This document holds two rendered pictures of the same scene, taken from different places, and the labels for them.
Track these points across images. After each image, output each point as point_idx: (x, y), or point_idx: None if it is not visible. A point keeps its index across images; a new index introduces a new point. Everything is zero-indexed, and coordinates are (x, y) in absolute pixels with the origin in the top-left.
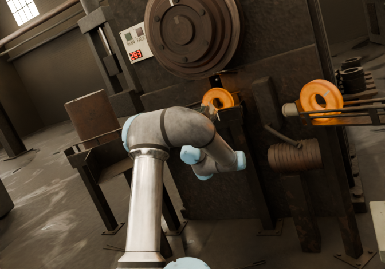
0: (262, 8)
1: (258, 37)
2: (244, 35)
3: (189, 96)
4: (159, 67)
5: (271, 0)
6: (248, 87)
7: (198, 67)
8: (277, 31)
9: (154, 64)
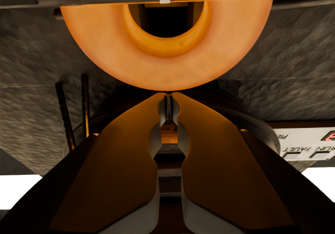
0: (51, 134)
1: (48, 104)
2: (81, 111)
3: (306, 34)
4: (318, 101)
5: (37, 138)
6: (27, 19)
7: (178, 175)
8: (6, 105)
9: (322, 108)
